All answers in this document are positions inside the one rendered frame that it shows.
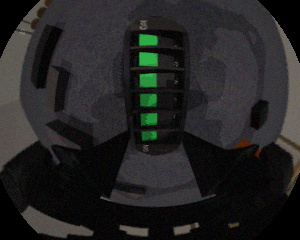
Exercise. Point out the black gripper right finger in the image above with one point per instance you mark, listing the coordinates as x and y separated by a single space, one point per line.
210 163

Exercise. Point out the dark grey switch panel with green rocker switches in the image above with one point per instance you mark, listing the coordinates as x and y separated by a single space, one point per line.
156 77

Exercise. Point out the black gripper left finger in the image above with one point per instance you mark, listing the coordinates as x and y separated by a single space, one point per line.
99 164

